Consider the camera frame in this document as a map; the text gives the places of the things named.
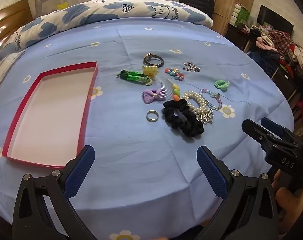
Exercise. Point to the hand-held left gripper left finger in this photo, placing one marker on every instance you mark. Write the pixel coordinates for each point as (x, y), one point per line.
(81, 173)

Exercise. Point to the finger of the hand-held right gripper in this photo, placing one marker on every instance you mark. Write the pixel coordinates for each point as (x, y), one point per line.
(256, 131)
(272, 125)

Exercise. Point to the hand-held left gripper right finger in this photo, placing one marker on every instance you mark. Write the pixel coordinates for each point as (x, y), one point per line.
(211, 172)

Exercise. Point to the red shallow box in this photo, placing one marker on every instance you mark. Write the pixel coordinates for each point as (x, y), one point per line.
(51, 115)

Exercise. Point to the clear comb with coloured beads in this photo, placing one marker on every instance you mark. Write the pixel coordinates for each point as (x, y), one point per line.
(166, 90)

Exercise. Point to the yellow hair claw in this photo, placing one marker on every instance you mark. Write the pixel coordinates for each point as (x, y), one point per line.
(150, 71)

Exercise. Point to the gold wrist watch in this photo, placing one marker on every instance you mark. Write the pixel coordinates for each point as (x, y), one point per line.
(154, 59)

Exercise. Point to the person's right hand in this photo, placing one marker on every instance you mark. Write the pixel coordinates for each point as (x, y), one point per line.
(294, 207)

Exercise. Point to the dark low cabinet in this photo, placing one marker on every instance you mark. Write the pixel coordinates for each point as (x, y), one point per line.
(286, 85)

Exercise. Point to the black scrunchie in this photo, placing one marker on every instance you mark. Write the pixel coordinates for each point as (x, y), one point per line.
(185, 126)

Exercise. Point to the blue floral bed sheet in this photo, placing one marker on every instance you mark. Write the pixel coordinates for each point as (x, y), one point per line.
(146, 160)

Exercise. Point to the pile of clothes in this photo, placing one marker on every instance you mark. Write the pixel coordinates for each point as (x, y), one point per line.
(284, 47)

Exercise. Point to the purple bow hair clip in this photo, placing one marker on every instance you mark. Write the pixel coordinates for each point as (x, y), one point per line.
(151, 97)

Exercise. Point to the black television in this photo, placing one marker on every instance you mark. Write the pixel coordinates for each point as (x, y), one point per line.
(274, 17)

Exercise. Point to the stack of green boxes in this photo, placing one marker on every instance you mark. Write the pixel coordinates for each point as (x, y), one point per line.
(240, 15)

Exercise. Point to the white pillow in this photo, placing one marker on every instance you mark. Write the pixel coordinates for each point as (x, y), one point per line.
(4, 67)

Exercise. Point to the black jacket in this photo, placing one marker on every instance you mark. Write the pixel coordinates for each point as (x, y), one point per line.
(197, 0)

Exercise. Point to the blue and white printed quilt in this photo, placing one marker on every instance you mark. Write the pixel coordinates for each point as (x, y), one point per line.
(111, 15)

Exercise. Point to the yellow toy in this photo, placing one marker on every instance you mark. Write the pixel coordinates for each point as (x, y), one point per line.
(62, 5)

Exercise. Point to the wooden headboard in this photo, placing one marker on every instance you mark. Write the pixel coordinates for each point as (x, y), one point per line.
(9, 20)

